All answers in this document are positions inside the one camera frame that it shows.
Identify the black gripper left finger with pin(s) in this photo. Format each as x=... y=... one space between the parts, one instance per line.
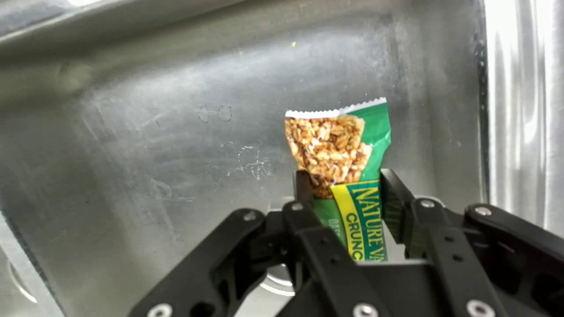
x=293 y=265

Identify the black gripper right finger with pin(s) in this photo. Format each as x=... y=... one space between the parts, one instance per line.
x=469 y=258

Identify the green granola bar packet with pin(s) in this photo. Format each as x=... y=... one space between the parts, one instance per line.
x=341 y=147

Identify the stainless steel double sink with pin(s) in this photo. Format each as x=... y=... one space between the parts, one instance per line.
x=147 y=147

